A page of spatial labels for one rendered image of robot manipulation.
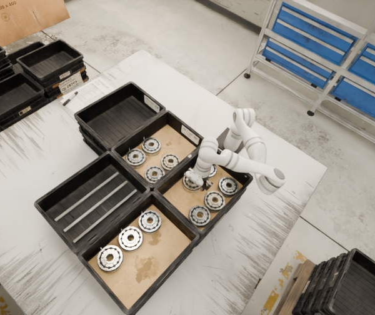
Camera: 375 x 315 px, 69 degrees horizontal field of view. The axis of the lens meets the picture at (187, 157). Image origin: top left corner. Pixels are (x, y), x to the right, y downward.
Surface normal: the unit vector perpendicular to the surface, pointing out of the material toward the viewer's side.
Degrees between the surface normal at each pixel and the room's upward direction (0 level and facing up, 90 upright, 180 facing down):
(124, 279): 0
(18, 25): 72
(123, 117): 0
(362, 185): 0
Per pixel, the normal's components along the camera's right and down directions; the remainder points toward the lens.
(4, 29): 0.78, 0.39
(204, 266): 0.11, -0.54
